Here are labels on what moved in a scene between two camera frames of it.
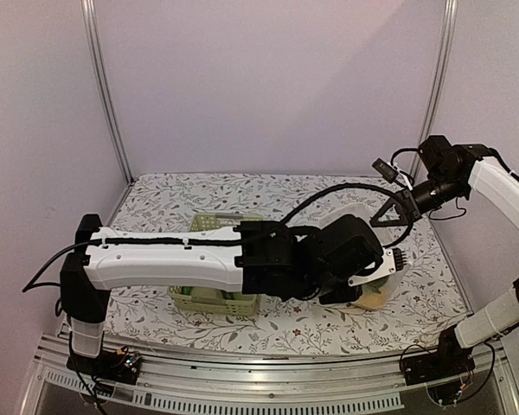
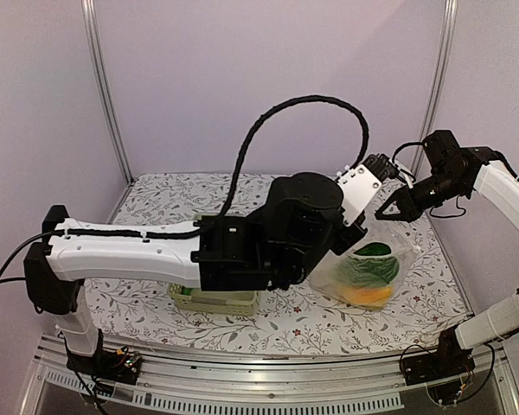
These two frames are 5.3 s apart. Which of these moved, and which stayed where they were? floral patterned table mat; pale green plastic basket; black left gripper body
Moved: black left gripper body
Stayed: pale green plastic basket; floral patterned table mat
